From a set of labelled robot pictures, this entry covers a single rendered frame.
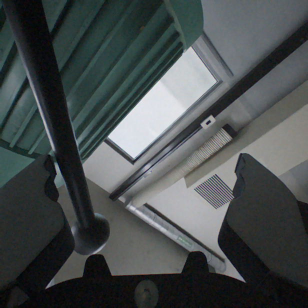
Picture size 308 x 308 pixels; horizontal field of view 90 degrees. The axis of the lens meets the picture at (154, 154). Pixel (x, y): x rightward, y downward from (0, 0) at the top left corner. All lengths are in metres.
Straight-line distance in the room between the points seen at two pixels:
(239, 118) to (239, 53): 0.58
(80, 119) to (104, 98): 0.03
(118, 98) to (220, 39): 1.52
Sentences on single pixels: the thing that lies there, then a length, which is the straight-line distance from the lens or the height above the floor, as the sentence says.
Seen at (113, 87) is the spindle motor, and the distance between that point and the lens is 0.17.
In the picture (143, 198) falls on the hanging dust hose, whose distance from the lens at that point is 1.95.
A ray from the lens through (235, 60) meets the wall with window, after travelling 1.71.
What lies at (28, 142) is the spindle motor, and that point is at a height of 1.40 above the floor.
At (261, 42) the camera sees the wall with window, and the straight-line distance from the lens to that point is 1.80.
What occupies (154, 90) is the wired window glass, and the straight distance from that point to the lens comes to 1.64.
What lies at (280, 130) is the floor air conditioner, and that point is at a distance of 1.71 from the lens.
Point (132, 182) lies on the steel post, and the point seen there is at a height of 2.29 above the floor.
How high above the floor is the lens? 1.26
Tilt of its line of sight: 20 degrees up
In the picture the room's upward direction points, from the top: 131 degrees counter-clockwise
